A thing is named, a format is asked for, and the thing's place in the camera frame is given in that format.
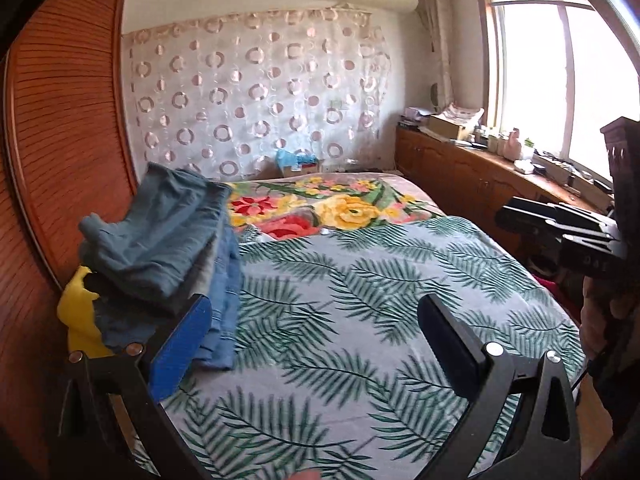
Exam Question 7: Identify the palm leaf bed sheet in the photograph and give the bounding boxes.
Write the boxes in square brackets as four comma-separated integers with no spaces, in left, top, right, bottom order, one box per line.
[164,216,584,479]

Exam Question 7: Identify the yellow plush toy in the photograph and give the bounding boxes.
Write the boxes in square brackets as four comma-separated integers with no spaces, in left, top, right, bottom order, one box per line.
[56,266,114,359]

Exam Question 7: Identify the grey-blue shorts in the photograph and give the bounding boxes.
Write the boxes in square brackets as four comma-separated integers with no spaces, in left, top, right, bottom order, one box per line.
[79,162,231,312]

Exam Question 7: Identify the right hand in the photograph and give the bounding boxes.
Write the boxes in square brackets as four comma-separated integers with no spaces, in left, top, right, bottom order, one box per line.
[579,276,626,361]

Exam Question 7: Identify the wooden wardrobe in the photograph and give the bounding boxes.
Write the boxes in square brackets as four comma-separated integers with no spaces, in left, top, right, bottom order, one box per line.
[1,0,137,479]

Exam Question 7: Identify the cardboard box on cabinet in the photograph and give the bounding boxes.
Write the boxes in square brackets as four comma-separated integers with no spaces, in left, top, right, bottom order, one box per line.
[426,115,474,141]

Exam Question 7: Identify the circle patterned curtain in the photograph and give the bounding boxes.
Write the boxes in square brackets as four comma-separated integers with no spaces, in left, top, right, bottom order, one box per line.
[122,8,390,181]

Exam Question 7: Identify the wooden side cabinet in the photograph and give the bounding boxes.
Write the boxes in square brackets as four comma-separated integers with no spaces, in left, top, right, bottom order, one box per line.
[395,127,597,261]

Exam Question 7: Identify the window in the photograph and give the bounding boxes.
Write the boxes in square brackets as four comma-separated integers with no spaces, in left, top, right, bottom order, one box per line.
[478,0,639,179]

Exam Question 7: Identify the blue folded jeans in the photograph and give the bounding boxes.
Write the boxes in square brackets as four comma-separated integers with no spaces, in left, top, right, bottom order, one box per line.
[84,214,242,370]

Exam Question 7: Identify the grey folded garment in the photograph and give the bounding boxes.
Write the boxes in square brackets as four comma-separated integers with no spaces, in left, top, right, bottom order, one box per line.
[170,220,224,313]

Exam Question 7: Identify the blue item at headboard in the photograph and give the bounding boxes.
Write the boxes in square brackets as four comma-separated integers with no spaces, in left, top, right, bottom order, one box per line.
[276,148,320,172]

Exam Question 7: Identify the pink bottle on cabinet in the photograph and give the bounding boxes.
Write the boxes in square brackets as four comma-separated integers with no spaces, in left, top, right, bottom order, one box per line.
[502,128,522,162]

